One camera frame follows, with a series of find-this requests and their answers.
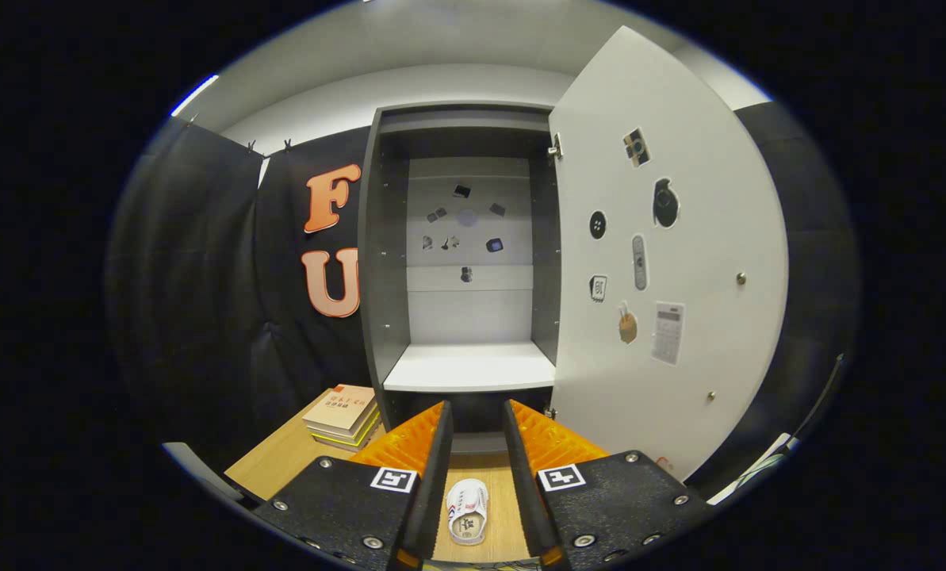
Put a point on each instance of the beige shoe cabinet door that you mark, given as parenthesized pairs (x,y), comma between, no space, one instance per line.
(710,238)

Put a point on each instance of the black backdrop cloth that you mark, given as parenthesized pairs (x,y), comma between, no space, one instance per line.
(203,277)

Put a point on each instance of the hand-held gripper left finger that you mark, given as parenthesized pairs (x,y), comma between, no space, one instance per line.
(433,492)

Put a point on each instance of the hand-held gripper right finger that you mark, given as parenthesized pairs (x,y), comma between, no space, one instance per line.
(524,492)

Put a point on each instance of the narrow ceiling light strip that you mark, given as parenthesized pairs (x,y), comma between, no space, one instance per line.
(195,95)

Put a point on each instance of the white shoe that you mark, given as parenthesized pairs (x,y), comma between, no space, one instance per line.
(467,515)

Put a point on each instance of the tan cover book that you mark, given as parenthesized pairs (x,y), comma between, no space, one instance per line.
(342,404)

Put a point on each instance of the dark grey shoe cabinet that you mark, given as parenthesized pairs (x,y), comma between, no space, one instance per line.
(472,365)

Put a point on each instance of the white flat panel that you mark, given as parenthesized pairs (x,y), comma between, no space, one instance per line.
(766,464)

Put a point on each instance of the yellow-edged book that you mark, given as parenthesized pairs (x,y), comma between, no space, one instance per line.
(346,440)

